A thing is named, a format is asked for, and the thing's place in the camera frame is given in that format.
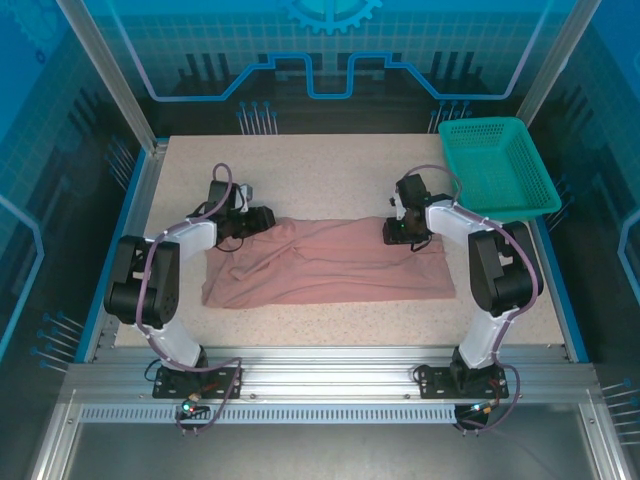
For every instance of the pink t-shirt with pixel print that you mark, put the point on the pink t-shirt with pixel print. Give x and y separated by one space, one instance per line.
350 270

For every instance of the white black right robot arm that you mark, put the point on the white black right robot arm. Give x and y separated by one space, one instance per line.
450 220

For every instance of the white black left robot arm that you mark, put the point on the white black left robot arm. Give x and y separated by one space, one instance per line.
195 240

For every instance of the teal plastic mesh basket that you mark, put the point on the teal plastic mesh basket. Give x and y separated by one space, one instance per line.
500 170

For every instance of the blue table side trim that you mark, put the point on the blue table side trim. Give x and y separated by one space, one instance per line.
130 190
560 300

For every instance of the small connector with LED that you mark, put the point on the small connector with LED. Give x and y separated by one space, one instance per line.
189 407
482 407

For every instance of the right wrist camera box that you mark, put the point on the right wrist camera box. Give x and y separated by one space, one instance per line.
399 207

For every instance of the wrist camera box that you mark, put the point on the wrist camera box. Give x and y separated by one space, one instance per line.
246 195
399 207

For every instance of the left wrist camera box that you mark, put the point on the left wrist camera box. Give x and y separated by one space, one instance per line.
246 195

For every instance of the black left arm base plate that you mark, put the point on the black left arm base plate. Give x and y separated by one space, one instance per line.
225 380

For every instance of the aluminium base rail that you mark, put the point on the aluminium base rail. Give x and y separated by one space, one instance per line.
325 370

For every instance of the aluminium frame post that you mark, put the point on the aluminium frame post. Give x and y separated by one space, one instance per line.
117 85
559 60

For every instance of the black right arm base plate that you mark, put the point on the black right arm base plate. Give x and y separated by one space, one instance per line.
430 382

